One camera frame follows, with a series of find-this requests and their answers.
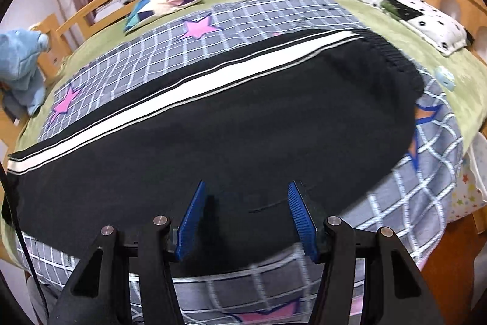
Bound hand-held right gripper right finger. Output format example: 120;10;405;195
287;179;447;325

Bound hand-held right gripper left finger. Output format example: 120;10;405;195
40;179;208;325

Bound black pants with white stripe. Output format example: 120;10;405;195
2;29;425;278

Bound white star printed cloth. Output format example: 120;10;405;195
447;146;487;223

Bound small light blue toy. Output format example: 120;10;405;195
436;65;455;91

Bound grey checked blanket with stars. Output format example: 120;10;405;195
17;0;465;325

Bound green bed sheet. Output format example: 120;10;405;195
0;0;487;261

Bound colourful triangle pattern pillow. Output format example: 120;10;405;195
124;0;203;33

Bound light blue plush towel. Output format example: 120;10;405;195
0;29;52;116

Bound white pillow with black dots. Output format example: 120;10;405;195
331;0;474;56

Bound dark green black cloth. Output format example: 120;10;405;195
380;0;423;21

